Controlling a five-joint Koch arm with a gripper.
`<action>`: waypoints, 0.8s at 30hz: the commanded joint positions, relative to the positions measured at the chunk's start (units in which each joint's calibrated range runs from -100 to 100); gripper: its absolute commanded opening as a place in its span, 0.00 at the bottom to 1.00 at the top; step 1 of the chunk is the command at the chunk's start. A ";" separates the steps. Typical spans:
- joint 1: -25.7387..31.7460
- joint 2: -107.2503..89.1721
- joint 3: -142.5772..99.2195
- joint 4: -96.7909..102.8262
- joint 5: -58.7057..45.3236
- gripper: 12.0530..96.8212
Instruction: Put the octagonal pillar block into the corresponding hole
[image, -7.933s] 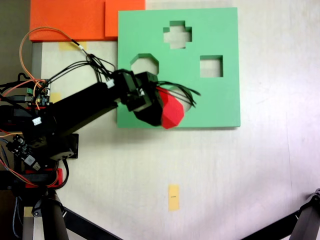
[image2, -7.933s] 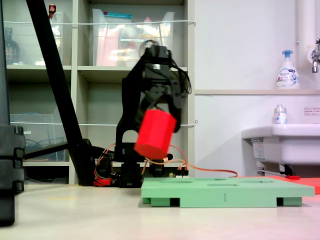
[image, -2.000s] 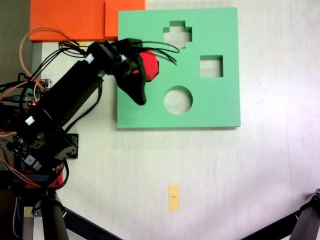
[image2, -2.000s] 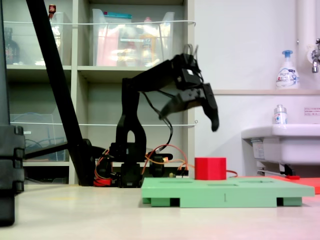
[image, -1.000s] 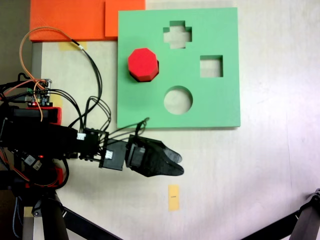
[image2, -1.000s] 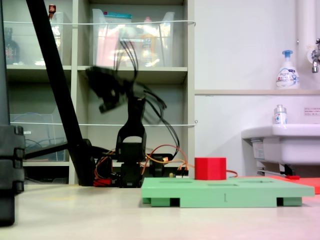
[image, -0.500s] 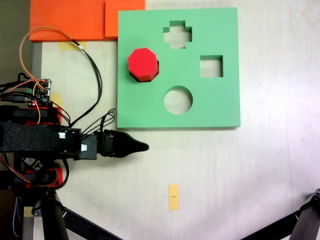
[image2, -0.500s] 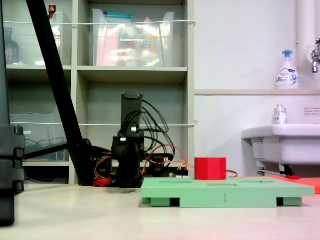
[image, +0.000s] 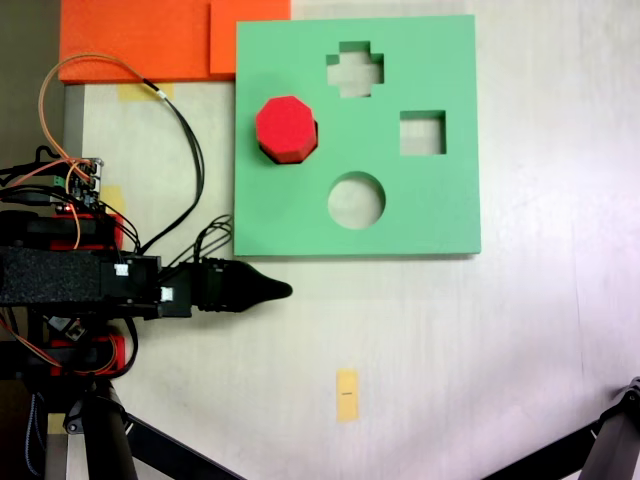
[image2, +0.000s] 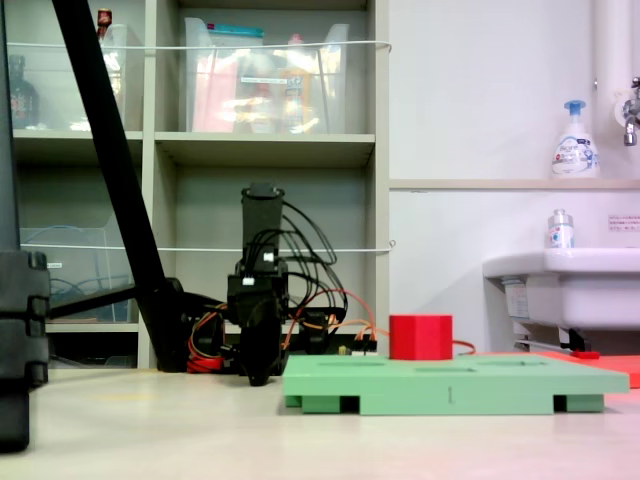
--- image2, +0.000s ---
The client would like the white cord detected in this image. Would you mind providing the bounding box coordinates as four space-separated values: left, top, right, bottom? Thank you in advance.
19 240 397 254
7 40 392 54

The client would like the notched black stack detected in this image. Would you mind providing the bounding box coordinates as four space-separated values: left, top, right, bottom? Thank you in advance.
0 249 52 454

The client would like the thin orange wire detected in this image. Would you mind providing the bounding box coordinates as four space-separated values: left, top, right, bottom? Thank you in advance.
287 288 477 356

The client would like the white foam soap bottle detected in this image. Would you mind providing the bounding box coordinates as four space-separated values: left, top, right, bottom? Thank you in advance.
551 99 601 180

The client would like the small orange foam block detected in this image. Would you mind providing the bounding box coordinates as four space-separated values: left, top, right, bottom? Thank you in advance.
592 355 640 389

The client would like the black tripod brace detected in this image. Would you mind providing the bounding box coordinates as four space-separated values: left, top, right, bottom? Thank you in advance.
47 284 139 321

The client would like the beige shelf unit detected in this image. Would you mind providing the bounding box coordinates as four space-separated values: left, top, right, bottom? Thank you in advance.
0 0 391 371

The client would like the white sink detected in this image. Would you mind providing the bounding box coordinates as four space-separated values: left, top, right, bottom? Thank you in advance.
482 247 640 351

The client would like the large clear storage box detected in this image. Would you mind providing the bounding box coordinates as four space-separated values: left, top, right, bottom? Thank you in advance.
183 17 351 135

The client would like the dark glass bottle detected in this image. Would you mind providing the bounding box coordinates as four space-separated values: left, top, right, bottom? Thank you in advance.
7 54 41 130

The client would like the circuit board with orange wires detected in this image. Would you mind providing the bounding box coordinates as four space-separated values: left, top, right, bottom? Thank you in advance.
337 335 380 358

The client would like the blue topped packet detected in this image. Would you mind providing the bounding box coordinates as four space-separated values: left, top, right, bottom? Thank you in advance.
207 22 265 46

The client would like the black table clamp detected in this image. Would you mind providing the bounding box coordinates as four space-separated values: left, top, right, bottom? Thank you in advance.
298 308 347 357

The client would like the clear box with blue cables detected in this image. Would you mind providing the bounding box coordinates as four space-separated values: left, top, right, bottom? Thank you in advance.
19 227 140 324

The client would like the large orange foam block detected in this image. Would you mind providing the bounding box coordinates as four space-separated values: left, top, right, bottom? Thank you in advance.
474 351 576 359

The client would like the black servo cable loop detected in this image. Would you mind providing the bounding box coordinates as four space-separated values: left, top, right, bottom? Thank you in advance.
279 199 349 321

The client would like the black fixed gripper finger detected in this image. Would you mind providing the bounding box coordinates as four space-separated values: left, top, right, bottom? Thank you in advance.
243 348 280 388

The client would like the metal faucet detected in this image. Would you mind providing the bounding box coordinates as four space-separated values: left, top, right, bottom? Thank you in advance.
617 77 640 147

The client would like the wall label with red text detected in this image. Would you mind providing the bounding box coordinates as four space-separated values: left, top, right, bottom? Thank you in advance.
607 214 640 233

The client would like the green shape sorter board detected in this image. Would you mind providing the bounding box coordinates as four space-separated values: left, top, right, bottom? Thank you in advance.
282 353 630 416

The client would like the red octagonal pillar block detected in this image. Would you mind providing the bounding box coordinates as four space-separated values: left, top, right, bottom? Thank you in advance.
388 313 455 361

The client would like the narrow clear container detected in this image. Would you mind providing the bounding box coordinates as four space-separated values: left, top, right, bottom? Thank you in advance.
99 23 146 132

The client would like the small clear sanitizer bottle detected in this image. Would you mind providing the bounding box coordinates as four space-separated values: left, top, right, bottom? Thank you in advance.
545 208 575 250

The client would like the black tripod leg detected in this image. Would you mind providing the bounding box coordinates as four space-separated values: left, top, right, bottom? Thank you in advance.
0 0 22 251
51 0 194 374

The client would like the red printed base mount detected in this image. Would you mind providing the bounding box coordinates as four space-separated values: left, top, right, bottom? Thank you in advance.
187 349 236 374

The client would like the bottle with orange label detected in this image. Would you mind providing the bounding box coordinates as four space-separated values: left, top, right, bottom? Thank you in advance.
279 33 315 134

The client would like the pink packet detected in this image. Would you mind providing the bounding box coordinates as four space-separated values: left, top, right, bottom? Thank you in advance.
192 54 240 133

